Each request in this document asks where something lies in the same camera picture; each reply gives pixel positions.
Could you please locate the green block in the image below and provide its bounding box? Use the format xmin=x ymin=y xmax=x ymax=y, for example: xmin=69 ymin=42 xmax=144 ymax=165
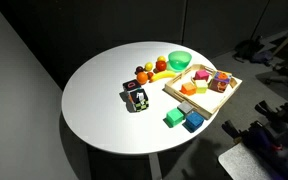
xmin=165 ymin=107 xmax=185 ymax=128

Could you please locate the orange block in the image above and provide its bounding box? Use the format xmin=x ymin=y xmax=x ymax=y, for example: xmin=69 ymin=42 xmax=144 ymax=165
xmin=179 ymin=81 xmax=197 ymax=97

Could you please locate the grey block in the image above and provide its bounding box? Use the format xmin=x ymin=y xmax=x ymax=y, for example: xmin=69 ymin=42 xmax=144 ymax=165
xmin=176 ymin=101 xmax=195 ymax=116

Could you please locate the pale lime yellow block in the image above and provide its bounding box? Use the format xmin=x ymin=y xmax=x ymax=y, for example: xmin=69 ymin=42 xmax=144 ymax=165
xmin=194 ymin=79 xmax=209 ymax=94

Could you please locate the blue block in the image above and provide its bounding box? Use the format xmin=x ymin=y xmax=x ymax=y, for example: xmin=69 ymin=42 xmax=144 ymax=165
xmin=185 ymin=111 xmax=205 ymax=132

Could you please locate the pink block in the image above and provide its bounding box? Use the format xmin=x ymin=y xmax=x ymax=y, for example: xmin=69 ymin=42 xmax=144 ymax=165
xmin=193 ymin=69 xmax=211 ymax=81

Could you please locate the light wooden tray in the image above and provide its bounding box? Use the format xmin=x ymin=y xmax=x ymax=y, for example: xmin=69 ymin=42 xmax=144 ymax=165
xmin=164 ymin=63 xmax=243 ymax=120

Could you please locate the black green checkered cube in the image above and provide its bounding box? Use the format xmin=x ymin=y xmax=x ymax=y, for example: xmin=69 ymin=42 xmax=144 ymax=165
xmin=127 ymin=87 xmax=150 ymax=113

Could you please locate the orange toy fruit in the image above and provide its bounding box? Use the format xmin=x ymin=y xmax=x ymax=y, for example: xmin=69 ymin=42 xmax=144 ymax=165
xmin=136 ymin=71 xmax=149 ymax=85

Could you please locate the yellow toy banana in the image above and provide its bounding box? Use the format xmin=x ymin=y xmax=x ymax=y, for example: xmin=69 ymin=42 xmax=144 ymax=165
xmin=149 ymin=70 xmax=178 ymax=83

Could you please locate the red toy tomato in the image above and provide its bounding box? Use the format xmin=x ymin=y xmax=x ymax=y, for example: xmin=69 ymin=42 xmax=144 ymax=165
xmin=155 ymin=60 xmax=168 ymax=72

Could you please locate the green translucent plastic bowl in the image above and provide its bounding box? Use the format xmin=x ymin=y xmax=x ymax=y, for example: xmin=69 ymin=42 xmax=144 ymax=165
xmin=167 ymin=50 xmax=193 ymax=72

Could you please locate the colourful plush picture cube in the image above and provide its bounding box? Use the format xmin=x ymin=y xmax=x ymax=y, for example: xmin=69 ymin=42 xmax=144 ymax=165
xmin=208 ymin=70 xmax=233 ymax=94

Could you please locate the black spring clamp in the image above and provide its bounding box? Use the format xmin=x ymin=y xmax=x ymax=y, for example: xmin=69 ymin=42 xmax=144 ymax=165
xmin=221 ymin=119 xmax=248 ymax=141
xmin=254 ymin=99 xmax=285 ymax=122

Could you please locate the black bag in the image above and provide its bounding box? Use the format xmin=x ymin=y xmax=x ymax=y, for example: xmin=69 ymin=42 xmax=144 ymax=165
xmin=233 ymin=35 xmax=266 ymax=63

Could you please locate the dark purple cloth bundle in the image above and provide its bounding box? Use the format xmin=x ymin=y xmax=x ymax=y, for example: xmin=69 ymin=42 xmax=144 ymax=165
xmin=250 ymin=49 xmax=274 ymax=67

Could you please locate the purple clamp orange tip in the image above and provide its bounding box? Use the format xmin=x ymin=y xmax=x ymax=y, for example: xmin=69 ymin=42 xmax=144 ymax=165
xmin=243 ymin=121 xmax=283 ymax=151

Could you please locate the white table pedestal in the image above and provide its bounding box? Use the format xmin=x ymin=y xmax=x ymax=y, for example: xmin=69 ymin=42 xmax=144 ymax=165
xmin=148 ymin=153 xmax=163 ymax=180

